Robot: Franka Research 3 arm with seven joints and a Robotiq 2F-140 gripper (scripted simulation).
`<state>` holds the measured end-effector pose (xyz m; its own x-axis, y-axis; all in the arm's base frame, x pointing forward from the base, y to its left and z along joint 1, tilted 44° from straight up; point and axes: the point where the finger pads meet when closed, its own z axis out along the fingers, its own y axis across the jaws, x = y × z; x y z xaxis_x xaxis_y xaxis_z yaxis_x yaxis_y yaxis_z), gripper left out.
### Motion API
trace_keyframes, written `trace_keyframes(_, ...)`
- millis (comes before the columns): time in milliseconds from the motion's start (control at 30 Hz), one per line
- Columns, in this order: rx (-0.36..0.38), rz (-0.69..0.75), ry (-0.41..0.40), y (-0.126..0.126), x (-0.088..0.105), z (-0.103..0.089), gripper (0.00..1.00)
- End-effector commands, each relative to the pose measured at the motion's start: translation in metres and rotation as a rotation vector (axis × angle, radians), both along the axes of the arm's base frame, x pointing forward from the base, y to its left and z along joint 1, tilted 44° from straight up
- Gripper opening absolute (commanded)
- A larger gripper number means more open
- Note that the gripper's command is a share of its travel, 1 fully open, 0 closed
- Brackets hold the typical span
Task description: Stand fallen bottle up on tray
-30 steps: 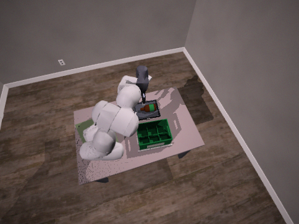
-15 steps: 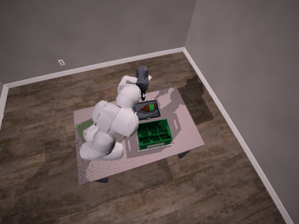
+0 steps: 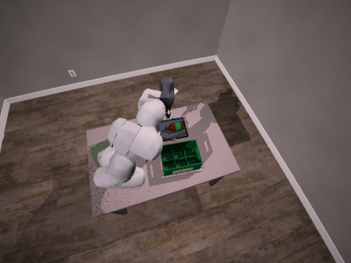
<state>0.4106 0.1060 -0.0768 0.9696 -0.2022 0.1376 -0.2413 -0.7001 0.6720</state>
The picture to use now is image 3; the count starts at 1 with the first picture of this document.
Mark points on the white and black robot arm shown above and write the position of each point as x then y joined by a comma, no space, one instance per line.
141,140

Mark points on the brown bottle with green label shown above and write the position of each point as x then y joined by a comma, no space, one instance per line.
176,126

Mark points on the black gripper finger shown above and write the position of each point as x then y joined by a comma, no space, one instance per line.
167,114

